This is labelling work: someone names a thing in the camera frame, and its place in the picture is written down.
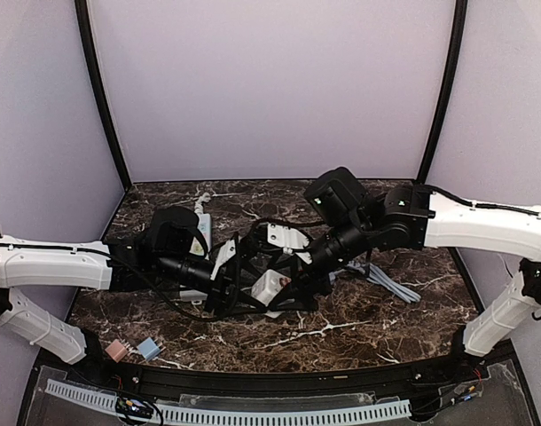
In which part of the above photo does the white cube socket adapter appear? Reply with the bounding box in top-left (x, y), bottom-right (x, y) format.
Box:
top-left (250, 270), bottom-right (291, 305)

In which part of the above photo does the grey power cable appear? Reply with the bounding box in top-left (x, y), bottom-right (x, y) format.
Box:
top-left (341, 260), bottom-right (422, 304)

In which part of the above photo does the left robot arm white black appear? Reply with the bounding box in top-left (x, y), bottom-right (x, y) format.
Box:
top-left (0, 206), bottom-right (263, 370)

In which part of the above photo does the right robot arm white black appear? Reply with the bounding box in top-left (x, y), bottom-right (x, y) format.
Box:
top-left (266, 167), bottom-right (541, 358)

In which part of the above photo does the blue plug adapter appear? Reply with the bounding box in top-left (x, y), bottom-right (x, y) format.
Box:
top-left (137, 337), bottom-right (165, 361)

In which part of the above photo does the pink plug adapter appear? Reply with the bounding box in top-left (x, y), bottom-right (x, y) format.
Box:
top-left (105, 339), bottom-right (130, 363)

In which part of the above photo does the white multicolour power strip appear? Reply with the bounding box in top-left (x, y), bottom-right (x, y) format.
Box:
top-left (179, 193), bottom-right (214, 305)

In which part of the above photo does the small circuit board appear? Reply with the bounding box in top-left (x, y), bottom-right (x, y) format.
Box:
top-left (114, 397), bottom-right (155, 419)

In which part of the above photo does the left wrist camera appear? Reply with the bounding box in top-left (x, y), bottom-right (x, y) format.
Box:
top-left (210, 240), bottom-right (236, 281)

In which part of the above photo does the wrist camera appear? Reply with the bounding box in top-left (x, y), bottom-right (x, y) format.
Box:
top-left (210, 240), bottom-right (236, 281)
top-left (267, 223), bottom-right (310, 254)

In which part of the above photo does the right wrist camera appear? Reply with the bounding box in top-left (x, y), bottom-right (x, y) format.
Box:
top-left (267, 223), bottom-right (310, 254)

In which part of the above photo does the slotted grey cable duct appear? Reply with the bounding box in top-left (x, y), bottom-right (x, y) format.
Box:
top-left (44, 379), bottom-right (412, 425)

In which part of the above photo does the black front rail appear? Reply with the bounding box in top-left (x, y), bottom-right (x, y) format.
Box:
top-left (103, 356), bottom-right (490, 399)

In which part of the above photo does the right black frame post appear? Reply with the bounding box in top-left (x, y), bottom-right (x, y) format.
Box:
top-left (415, 0), bottom-right (468, 184)

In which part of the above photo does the black frame post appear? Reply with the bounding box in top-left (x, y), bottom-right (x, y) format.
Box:
top-left (415, 0), bottom-right (468, 184)
top-left (74, 0), bottom-right (132, 192)

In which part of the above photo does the left black frame post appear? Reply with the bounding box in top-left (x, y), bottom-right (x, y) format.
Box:
top-left (74, 0), bottom-right (132, 192)

